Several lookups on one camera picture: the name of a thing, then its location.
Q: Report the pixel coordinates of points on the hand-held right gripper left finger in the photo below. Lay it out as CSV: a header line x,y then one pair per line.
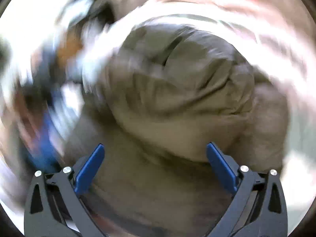
x,y
88,169

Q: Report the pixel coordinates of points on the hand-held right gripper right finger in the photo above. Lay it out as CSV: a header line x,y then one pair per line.
x,y
221,167

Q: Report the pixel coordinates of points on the olive green garment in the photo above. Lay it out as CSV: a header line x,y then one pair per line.
x,y
177,108

